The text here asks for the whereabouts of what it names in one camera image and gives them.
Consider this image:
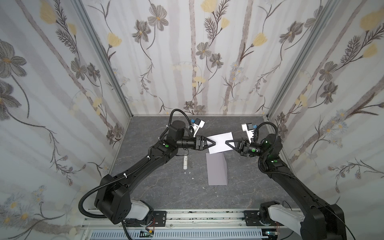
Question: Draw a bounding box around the white glue stick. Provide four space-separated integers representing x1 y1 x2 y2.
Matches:
183 156 188 170

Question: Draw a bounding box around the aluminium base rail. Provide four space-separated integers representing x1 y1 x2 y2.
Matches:
80 209 288 233

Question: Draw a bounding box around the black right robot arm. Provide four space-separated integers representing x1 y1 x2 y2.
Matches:
225 134 347 240

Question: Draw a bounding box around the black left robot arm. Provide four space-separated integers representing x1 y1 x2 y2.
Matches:
95 119 216 225

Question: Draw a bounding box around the blue bordered letter paper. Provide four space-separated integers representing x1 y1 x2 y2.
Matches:
208 132 234 154

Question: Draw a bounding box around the black corrugated cable conduit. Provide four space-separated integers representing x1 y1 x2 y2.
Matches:
78 155 151 240

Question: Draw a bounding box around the grey paper envelope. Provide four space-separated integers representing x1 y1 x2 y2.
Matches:
206 153 228 186

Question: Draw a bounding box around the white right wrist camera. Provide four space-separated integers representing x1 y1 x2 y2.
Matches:
242 123 255 143

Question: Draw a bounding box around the white slotted cable duct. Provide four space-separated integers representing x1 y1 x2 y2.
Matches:
89 229 268 240

